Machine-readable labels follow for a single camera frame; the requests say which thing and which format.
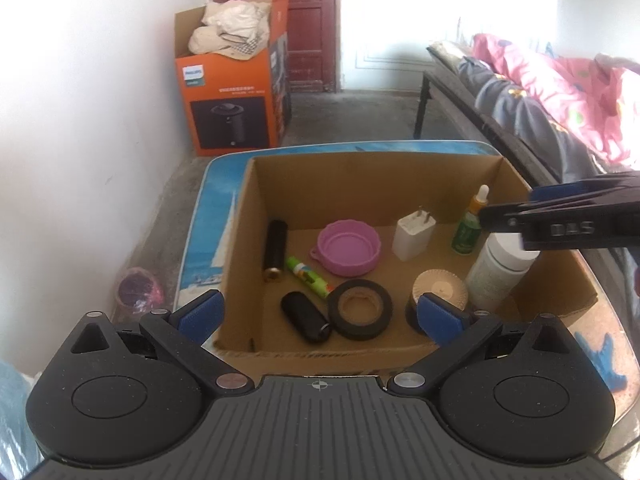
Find white pill bottle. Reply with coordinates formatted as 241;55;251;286
465;233;540;311

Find black tape roll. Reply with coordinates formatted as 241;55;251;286
328;280;393;340

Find black cylinder flashlight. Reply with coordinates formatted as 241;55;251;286
262;220;288;283

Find grey and pink bedding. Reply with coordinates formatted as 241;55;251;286
458;34;639;182

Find large brown cardboard box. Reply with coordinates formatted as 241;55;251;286
214;152;600;378

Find pink collapsible bowl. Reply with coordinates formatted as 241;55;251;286
309;219;382;278

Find orange Philips box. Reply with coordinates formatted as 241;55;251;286
174;0;291;156

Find green glue stick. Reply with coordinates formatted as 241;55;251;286
285;256;333;300

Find green dropper bottle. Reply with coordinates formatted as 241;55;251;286
451;184;489;255

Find white power adapter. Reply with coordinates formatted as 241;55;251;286
392;208;437;262

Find black oval case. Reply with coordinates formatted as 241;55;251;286
280;292;332;344

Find beige clothes pile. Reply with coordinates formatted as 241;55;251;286
188;0;271;61

